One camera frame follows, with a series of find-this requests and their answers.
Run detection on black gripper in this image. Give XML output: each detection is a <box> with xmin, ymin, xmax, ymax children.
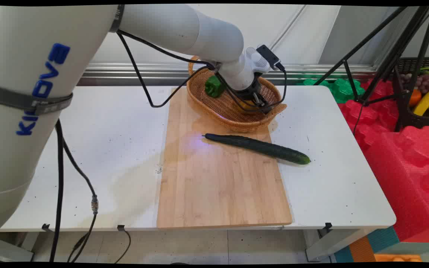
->
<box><xmin>234</xmin><ymin>76</ymin><xmax>275</xmax><ymax>115</ymax></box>

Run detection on long dark green cucumber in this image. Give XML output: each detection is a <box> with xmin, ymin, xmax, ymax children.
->
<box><xmin>202</xmin><ymin>133</ymin><xmax>311</xmax><ymax>165</ymax></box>

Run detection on yellow toy fruit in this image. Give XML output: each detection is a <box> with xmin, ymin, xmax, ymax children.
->
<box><xmin>238</xmin><ymin>99</ymin><xmax>260</xmax><ymax>114</ymax></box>

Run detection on woven wicker basket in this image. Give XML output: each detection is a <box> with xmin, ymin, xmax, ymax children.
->
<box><xmin>187</xmin><ymin>56</ymin><xmax>288</xmax><ymax>133</ymax></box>

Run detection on green toy bell pepper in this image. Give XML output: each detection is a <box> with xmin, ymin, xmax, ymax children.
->
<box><xmin>204</xmin><ymin>75</ymin><xmax>226</xmax><ymax>99</ymax></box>

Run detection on green foam mat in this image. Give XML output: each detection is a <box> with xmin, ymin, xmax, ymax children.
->
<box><xmin>296</xmin><ymin>77</ymin><xmax>366</xmax><ymax>104</ymax></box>

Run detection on bamboo cutting board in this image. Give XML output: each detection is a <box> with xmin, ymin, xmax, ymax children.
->
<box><xmin>156</xmin><ymin>87</ymin><xmax>293</xmax><ymax>229</ymax></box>

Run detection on small red foam mat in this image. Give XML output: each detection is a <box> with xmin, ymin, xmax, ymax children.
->
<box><xmin>338</xmin><ymin>79</ymin><xmax>400</xmax><ymax>150</ymax></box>

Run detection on black tripod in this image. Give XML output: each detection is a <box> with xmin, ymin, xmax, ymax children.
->
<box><xmin>313</xmin><ymin>6</ymin><xmax>429</xmax><ymax>135</ymax></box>

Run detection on black plastic fruit basket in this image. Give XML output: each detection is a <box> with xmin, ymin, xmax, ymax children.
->
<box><xmin>393</xmin><ymin>57</ymin><xmax>429</xmax><ymax>131</ymax></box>

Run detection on orange toy fruit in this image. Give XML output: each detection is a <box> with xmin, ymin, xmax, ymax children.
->
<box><xmin>409</xmin><ymin>89</ymin><xmax>422</xmax><ymax>108</ymax></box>

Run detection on white table leg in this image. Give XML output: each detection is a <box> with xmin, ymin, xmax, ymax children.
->
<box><xmin>305</xmin><ymin>228</ymin><xmax>372</xmax><ymax>262</ymax></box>

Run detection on large red foam mat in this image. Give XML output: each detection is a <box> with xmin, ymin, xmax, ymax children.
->
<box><xmin>363</xmin><ymin>125</ymin><xmax>429</xmax><ymax>243</ymax></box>

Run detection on yellow toy banana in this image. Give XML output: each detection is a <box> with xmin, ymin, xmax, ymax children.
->
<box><xmin>413</xmin><ymin>87</ymin><xmax>429</xmax><ymax>116</ymax></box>

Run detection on purple toy grapes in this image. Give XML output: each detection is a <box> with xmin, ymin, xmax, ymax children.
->
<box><xmin>416</xmin><ymin>74</ymin><xmax>429</xmax><ymax>94</ymax></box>

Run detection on teal and orange foam mat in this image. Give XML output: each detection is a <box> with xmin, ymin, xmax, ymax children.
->
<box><xmin>333</xmin><ymin>226</ymin><xmax>429</xmax><ymax>263</ymax></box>

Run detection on white ribbed camera mount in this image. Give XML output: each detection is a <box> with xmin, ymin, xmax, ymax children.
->
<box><xmin>245</xmin><ymin>47</ymin><xmax>271</xmax><ymax>74</ymax></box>

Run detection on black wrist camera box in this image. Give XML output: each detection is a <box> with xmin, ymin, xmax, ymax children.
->
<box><xmin>256</xmin><ymin>44</ymin><xmax>286</xmax><ymax>71</ymax></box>

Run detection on black camera cable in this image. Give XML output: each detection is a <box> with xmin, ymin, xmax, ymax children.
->
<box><xmin>116</xmin><ymin>30</ymin><xmax>288</xmax><ymax>114</ymax></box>

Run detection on aluminium wall rail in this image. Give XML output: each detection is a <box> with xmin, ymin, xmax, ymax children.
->
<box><xmin>77</xmin><ymin>63</ymin><xmax>383</xmax><ymax>87</ymax></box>

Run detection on narrow dark arm strap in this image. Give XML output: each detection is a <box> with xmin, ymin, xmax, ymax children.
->
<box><xmin>109</xmin><ymin>4</ymin><xmax>125</xmax><ymax>34</ymax></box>

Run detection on thin black hanging cable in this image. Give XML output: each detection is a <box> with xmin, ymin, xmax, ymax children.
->
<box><xmin>115</xmin><ymin>227</ymin><xmax>132</xmax><ymax>264</ymax></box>

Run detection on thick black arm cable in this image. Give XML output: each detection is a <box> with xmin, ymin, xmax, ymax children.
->
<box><xmin>49</xmin><ymin>119</ymin><xmax>99</xmax><ymax>263</ymax></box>

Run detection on wide grey arm strap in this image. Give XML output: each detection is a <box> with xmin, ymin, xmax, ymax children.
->
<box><xmin>0</xmin><ymin>83</ymin><xmax>74</xmax><ymax>116</ymax></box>

